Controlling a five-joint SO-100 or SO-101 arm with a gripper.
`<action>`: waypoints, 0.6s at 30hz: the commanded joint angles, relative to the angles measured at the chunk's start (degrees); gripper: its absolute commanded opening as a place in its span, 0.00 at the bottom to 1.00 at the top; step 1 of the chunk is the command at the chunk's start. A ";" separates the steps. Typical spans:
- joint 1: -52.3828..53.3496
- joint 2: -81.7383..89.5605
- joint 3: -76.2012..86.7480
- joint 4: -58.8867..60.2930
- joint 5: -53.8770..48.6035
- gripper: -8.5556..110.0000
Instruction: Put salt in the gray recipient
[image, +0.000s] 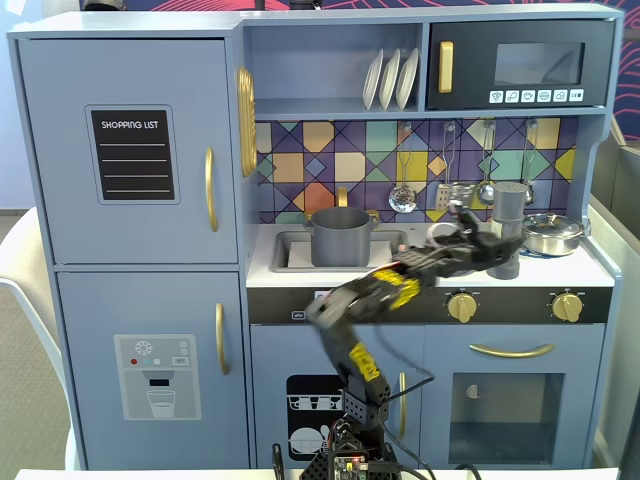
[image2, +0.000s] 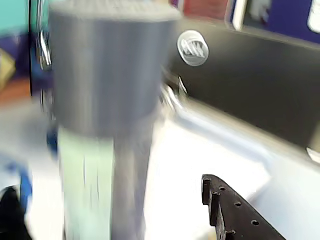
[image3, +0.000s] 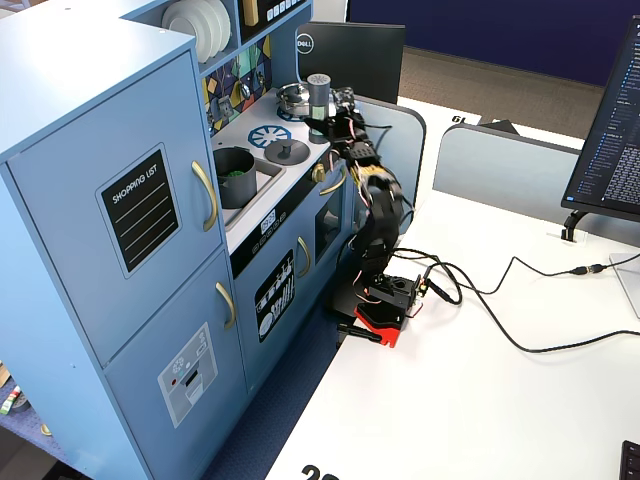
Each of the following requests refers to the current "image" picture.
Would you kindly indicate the red and black robot base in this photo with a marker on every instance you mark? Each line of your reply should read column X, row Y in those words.
column 320, row 467

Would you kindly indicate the gold faucet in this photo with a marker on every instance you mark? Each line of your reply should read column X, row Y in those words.
column 342, row 196

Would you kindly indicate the blue toy kitchen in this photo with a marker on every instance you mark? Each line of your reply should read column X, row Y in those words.
column 150, row 75

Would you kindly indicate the steel spatula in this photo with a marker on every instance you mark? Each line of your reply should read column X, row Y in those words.
column 442, row 196

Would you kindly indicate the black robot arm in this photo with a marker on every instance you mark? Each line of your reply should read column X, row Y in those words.
column 350, row 345

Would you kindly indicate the dishwasher door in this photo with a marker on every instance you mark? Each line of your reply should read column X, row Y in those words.
column 280, row 350

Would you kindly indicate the steel ladle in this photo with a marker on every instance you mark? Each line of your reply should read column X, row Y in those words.
column 486, row 191

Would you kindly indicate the white chair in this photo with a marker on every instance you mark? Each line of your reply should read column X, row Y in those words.
column 22, row 240

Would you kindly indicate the robot controller board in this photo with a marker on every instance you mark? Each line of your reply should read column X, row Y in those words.
column 350, row 465

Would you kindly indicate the white plate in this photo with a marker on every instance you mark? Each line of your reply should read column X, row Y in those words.
column 372, row 80
column 407, row 77
column 389, row 80

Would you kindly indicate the freezer door with dispenser print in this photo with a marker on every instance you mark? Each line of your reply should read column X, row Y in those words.
column 90, row 310

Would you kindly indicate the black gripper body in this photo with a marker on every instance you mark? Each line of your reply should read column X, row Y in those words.
column 492, row 248

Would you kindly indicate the small wrist camera board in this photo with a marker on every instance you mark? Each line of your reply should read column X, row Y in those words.
column 462, row 215

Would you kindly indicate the gold stove knob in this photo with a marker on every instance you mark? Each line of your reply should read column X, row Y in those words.
column 461, row 306
column 566, row 306

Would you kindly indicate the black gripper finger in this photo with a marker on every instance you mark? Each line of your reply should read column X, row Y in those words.
column 510, row 247

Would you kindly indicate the fridge door with shopping list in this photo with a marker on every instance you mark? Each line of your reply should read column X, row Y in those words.
column 60, row 225

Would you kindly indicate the oven door with window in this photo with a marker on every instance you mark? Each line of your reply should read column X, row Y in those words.
column 440, row 400

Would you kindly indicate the steel pot with lid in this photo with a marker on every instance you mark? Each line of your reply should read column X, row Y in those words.
column 552, row 235

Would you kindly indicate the gray cooking pot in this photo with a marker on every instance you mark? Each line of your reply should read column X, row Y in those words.
column 340, row 240

